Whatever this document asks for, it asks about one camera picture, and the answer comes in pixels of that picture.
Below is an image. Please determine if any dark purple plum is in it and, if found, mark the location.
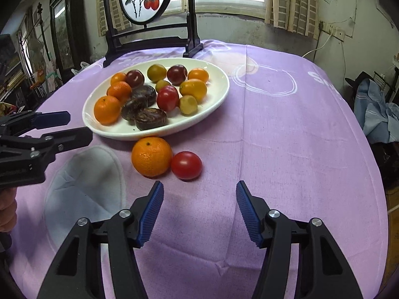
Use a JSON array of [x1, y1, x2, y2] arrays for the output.
[[167, 64, 187, 86]]

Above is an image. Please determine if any left window curtain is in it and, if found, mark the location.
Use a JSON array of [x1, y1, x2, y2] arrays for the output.
[[96, 0, 131, 36]]

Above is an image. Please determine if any white round plate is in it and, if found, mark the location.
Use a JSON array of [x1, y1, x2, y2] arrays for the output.
[[82, 57, 230, 141]]

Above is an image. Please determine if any left hand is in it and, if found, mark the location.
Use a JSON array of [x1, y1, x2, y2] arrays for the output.
[[0, 188, 17, 233]]

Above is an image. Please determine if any window curtain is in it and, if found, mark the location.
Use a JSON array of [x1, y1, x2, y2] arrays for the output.
[[96, 0, 131, 36], [265, 0, 320, 39]]

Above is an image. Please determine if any green yellow small fruit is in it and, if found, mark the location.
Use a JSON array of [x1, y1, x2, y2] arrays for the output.
[[147, 64, 167, 83]]

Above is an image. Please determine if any dark wooden cabinet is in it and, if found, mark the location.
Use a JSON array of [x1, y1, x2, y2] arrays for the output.
[[49, 0, 89, 82]]

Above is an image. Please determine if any large orange mandarin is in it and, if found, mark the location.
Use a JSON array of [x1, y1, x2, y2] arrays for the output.
[[131, 137, 173, 177]]

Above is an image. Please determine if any blue clothes pile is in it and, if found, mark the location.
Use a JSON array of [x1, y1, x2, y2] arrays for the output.
[[354, 78, 399, 144]]

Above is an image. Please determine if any dark plum bottom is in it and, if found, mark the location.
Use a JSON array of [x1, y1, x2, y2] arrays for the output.
[[125, 70, 145, 89]]

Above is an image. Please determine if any red cherry tomato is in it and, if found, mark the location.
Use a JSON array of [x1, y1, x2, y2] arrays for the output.
[[170, 151, 203, 180]]

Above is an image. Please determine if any yellow green longan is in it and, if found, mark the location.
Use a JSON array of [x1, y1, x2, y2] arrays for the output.
[[179, 95, 198, 116]]

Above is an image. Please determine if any dark water chestnut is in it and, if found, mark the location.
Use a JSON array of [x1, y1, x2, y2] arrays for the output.
[[131, 84, 157, 107]]

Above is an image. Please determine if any purple tablecloth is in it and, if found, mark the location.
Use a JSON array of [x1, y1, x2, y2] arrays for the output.
[[10, 41, 388, 298]]

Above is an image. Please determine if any smooth orange fruit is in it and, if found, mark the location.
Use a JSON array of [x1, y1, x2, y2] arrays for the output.
[[187, 68, 209, 83]]

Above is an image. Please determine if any orange kumquat fruit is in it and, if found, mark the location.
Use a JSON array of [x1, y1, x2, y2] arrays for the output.
[[110, 72, 126, 86]]

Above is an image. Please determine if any right window curtain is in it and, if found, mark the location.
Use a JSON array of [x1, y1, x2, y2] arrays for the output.
[[265, 0, 320, 39]]

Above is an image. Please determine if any wall power socket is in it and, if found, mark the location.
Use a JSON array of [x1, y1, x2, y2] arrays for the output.
[[321, 22, 346, 42]]

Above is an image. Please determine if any white plastic bag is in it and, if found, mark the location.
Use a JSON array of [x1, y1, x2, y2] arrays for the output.
[[71, 62, 90, 76]]

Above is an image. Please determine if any yellow orange fruit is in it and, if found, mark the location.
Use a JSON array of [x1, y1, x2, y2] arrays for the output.
[[179, 78, 208, 103]]

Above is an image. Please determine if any orange mandarin left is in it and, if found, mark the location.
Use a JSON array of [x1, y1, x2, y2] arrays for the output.
[[93, 95, 121, 126]]

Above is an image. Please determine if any round painted screen stand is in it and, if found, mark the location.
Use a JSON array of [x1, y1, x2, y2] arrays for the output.
[[103, 0, 203, 68]]

